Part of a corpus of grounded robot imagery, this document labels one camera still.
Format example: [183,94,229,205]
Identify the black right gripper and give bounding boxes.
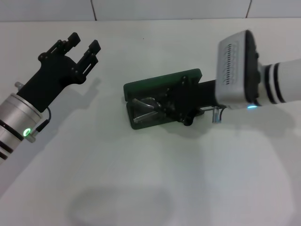
[154,75,222,127]

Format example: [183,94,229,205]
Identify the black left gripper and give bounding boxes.
[16,32,102,113]

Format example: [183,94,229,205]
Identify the clear transparent glasses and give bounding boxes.
[133,97,165,124]

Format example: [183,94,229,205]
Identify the green glasses case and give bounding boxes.
[123,68,204,130]

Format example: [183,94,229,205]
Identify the left wrist black cable plug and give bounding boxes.
[25,107,52,144]

